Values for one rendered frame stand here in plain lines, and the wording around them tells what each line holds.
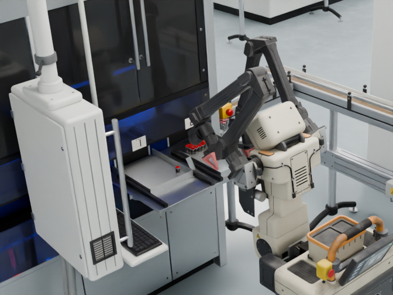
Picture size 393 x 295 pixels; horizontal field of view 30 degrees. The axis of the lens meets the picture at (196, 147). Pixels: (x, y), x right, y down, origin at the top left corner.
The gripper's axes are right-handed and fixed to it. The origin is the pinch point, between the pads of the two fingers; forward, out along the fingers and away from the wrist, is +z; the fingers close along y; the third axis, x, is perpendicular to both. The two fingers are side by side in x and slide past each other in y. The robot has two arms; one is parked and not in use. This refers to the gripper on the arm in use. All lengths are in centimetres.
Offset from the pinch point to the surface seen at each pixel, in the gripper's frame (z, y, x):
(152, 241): 11, -10, 72
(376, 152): 57, 41, -144
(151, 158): -4, 42, 31
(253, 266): 86, 40, -22
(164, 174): -1.0, 24.3, 37.1
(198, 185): 2.7, 4.3, 31.4
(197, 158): -1.1, 24.8, 14.8
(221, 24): 23, 397, -316
